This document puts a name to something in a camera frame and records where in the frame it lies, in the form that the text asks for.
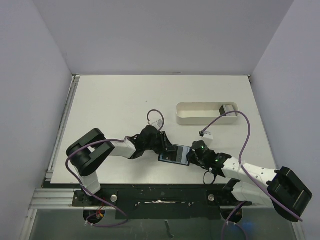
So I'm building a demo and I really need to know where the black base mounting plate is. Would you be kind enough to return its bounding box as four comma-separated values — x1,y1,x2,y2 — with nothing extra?
42,183,240,223

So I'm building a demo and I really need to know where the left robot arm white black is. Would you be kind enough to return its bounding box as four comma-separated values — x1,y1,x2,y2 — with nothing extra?
65,125,176,206

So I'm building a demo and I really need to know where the white oblong plastic tray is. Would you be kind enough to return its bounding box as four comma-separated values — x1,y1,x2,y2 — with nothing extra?
176,102,239,126

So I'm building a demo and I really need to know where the black VIP credit card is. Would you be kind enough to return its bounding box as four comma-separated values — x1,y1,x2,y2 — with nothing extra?
159,151,177,162

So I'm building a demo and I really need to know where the black wire loop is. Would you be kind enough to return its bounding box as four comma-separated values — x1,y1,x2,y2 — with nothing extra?
203,169,218,185

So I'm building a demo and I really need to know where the aluminium frame rail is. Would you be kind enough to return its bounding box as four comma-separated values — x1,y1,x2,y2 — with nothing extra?
29,189,74,210

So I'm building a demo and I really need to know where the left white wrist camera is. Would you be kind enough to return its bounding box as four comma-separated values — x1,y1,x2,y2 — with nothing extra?
148,119,163,129

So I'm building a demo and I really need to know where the silver VIP credit card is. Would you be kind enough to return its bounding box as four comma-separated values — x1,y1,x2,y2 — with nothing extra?
176,145,190,166

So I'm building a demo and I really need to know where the black card holder wallet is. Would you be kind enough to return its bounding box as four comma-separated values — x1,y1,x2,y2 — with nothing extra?
158,145,191,166

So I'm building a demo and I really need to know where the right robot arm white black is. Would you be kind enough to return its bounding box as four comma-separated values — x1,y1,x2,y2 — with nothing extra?
186,140,313,223

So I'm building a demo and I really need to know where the stack of silver credit cards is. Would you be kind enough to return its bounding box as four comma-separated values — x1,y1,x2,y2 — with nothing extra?
219,104,237,117

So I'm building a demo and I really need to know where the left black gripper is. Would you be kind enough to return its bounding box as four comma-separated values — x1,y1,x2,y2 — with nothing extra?
144,131,175,154

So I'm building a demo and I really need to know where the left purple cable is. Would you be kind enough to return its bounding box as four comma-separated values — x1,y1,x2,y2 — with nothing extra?
65,109,165,228

